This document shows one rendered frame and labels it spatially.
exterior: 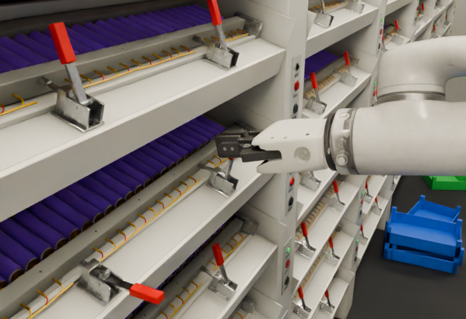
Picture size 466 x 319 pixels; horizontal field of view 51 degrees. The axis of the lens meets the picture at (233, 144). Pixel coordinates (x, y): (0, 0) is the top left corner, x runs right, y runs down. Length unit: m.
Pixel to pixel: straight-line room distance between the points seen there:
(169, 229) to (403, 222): 1.89
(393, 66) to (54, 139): 0.38
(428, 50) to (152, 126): 0.31
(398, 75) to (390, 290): 1.61
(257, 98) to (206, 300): 0.35
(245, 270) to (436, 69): 0.49
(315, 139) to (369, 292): 1.55
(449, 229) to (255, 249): 1.60
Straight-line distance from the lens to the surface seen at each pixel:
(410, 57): 0.59
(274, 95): 0.85
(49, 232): 0.58
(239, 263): 0.90
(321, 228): 1.38
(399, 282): 2.19
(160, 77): 0.58
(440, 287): 2.22
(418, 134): 0.57
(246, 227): 0.96
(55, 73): 0.50
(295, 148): 0.60
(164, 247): 0.61
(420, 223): 2.43
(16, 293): 0.52
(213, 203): 0.70
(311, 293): 1.46
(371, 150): 0.58
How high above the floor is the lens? 1.27
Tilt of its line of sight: 22 degrees down
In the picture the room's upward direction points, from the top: straight up
